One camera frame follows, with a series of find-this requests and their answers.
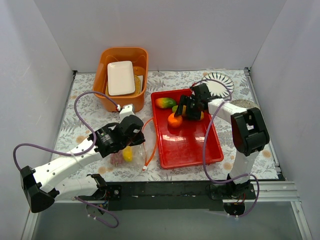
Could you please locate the yellow lemon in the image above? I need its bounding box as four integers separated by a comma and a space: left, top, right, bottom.
185, 111, 204, 121

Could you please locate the purple grape bunch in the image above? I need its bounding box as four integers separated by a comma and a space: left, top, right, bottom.
110, 152, 125, 166

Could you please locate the green yellow mango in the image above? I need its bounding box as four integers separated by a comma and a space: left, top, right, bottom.
171, 105, 178, 113

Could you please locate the orange tangerine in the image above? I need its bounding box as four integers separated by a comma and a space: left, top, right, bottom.
167, 113, 183, 128

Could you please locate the clear zip top bag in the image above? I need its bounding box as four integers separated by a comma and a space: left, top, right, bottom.
107, 117, 158, 172

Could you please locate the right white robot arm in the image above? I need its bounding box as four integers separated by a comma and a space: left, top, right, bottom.
174, 82, 270, 199

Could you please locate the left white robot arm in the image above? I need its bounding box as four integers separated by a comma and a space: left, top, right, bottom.
20, 114, 145, 213

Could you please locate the striped round plate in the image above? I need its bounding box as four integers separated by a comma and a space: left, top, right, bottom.
202, 72, 235, 98

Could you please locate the red green mango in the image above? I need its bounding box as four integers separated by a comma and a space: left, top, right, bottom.
155, 97, 177, 109

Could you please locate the floral table mat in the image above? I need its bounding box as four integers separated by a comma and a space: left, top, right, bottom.
51, 69, 280, 182

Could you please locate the red plastic tray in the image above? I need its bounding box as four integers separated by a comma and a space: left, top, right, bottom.
150, 89, 211, 169

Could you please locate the speckled small round plate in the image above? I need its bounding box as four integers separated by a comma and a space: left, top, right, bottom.
230, 99, 260, 109

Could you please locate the white rectangular plate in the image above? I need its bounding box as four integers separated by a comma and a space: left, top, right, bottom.
107, 61, 134, 84

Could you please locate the yellow woven basket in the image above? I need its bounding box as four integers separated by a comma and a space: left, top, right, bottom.
105, 75, 142, 97

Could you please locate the orange plastic bin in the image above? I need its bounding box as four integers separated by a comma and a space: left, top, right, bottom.
92, 47, 149, 112

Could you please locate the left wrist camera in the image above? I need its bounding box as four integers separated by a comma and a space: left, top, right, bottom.
116, 103, 135, 120

